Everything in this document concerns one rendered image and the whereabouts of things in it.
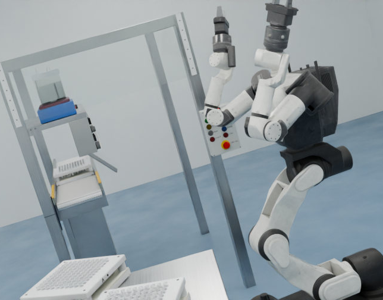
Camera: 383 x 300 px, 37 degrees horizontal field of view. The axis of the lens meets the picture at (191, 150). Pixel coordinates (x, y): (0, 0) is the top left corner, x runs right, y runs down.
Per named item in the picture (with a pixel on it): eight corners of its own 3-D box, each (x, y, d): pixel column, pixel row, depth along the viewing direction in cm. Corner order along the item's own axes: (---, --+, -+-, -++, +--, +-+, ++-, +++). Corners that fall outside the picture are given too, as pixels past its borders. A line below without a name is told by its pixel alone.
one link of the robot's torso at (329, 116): (319, 130, 274) (302, 56, 267) (357, 137, 242) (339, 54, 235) (262, 149, 268) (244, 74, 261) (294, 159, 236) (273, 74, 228)
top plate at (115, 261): (88, 299, 165) (85, 292, 165) (21, 303, 175) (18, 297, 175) (126, 259, 187) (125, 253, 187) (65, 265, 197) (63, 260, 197)
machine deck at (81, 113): (87, 118, 315) (85, 111, 314) (18, 139, 308) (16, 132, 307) (82, 109, 374) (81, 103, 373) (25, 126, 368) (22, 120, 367)
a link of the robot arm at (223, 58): (220, 49, 277) (221, 72, 276) (206, 44, 269) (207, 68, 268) (239, 44, 270) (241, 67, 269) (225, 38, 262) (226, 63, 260)
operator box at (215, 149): (241, 147, 324) (230, 103, 319) (213, 156, 321) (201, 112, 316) (238, 146, 330) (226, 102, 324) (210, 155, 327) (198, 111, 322)
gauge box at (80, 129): (98, 151, 318) (87, 116, 314) (79, 157, 317) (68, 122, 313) (95, 146, 340) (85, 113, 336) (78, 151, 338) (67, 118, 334)
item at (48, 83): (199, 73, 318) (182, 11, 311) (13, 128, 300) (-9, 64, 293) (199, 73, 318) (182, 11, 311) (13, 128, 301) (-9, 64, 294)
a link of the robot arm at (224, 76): (226, 56, 276) (219, 84, 278) (214, 52, 269) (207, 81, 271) (236, 58, 272) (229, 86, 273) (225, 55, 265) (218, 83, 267)
